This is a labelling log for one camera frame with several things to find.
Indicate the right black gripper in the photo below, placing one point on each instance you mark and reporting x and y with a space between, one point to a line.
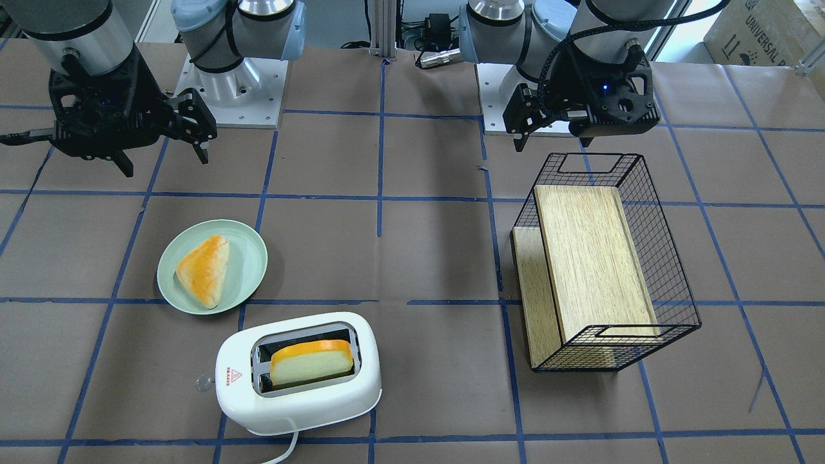
145 89

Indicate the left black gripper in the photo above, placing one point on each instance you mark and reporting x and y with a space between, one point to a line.
566 89

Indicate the white two-slot toaster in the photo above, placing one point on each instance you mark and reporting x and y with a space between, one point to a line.
246 394

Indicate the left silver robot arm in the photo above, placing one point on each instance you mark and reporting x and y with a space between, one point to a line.
530 36

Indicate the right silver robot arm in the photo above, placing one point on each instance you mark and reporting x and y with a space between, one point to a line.
219 36

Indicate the bread slice in toaster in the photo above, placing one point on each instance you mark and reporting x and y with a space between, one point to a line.
309 361

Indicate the silver metal connector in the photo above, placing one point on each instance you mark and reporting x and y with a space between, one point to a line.
438 59

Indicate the black power adapter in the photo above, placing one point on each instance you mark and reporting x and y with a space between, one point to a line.
437 29

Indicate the light green plate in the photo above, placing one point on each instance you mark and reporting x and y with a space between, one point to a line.
248 260

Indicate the triangular bread on plate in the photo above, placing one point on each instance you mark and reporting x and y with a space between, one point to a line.
202 272

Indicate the wooden board in basket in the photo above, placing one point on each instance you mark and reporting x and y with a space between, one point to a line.
584 299

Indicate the cardboard box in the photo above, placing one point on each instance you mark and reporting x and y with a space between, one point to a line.
765 33

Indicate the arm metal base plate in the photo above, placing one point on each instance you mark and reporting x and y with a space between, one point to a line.
258 106
496 84

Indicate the aluminium frame post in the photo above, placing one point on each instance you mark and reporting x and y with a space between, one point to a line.
382 32

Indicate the black wire basket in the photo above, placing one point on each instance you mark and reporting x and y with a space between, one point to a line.
660 262

